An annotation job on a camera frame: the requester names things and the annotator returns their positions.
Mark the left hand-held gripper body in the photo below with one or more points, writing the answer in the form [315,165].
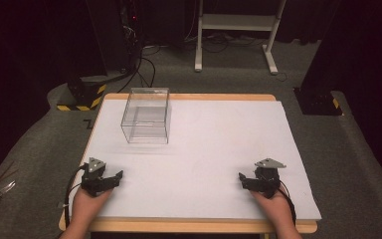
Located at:
[94,176]

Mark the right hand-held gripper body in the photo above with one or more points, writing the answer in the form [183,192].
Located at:
[268,177]

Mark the person's left hand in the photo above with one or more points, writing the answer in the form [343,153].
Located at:
[88,205]

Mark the person's right hand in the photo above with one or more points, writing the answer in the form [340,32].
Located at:
[275,209]

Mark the white table mat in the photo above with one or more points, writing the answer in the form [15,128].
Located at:
[205,156]

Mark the clear plastic box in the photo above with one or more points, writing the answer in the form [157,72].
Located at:
[146,116]

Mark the wooden table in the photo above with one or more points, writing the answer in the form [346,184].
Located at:
[192,226]

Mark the black stand base striped edge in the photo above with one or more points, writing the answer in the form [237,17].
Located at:
[83,96]

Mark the dark equipment rack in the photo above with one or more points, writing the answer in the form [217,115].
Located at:
[119,33]

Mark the white metal stand frame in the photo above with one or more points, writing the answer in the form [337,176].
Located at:
[235,22]

